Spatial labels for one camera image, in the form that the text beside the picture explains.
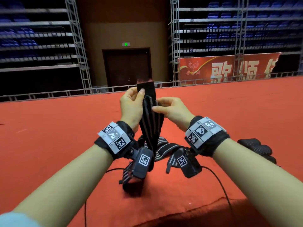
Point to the person's left hand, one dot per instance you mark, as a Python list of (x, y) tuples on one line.
[(131, 108)]

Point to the person's right hand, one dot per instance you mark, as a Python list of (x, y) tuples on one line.
[(176, 112)]

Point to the person's right forearm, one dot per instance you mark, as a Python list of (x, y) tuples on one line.
[(260, 179)]

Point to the person's left forearm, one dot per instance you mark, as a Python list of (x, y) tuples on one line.
[(64, 186)]

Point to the black wristband with marker tags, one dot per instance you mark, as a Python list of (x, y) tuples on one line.
[(114, 138), (206, 133)]

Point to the dark brown door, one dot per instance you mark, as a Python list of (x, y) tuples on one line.
[(127, 68)]

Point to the metal railing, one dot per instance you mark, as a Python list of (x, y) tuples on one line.
[(71, 92)]

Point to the green exit sign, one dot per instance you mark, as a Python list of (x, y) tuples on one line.
[(126, 44)]

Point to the red banner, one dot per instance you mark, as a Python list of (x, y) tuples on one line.
[(227, 68)]

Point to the metal truss column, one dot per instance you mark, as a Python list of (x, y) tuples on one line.
[(79, 40), (240, 35), (300, 63), (175, 40)]

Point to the tiered bleacher seats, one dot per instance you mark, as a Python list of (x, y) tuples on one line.
[(33, 35), (208, 26)]

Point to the light blue sleeve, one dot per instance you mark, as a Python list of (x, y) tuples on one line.
[(19, 220)]

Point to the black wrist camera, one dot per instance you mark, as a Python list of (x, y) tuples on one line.
[(183, 162), (143, 162)]

